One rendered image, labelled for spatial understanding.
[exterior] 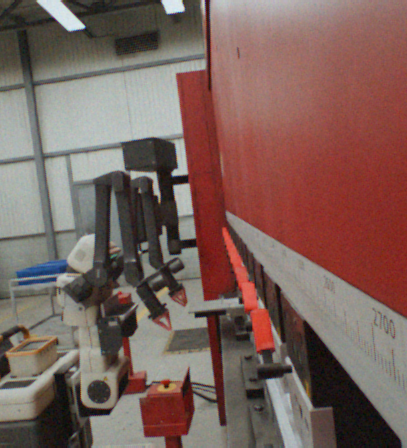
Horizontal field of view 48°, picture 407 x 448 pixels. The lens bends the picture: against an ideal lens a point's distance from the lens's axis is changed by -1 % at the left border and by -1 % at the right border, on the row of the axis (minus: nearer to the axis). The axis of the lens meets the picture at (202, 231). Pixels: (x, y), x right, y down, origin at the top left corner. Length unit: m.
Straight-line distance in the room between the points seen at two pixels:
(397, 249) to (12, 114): 10.26
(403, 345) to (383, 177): 0.07
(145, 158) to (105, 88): 6.66
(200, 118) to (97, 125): 6.77
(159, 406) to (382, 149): 1.58
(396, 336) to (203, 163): 2.75
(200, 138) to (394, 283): 2.77
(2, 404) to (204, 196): 1.64
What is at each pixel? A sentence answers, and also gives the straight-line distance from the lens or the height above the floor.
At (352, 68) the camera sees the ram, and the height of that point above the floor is 1.51.
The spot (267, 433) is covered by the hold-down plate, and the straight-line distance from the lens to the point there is 1.19.
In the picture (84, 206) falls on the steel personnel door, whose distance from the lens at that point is 9.61.
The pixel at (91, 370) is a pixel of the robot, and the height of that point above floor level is 0.82.
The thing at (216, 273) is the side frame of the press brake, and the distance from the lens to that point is 2.96.
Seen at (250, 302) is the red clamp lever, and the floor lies 1.29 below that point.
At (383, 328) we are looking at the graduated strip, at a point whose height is 1.39.
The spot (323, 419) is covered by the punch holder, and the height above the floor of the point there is 1.24.
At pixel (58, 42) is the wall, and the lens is 10.32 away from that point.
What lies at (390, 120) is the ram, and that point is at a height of 1.48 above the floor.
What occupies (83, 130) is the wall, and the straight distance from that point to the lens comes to 9.73.
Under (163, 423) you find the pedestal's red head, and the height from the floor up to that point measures 0.71.
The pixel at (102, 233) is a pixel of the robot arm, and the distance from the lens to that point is 1.80.
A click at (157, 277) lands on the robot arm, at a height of 1.20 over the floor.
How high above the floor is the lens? 1.46
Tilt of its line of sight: 3 degrees down
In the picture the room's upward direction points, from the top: 7 degrees counter-clockwise
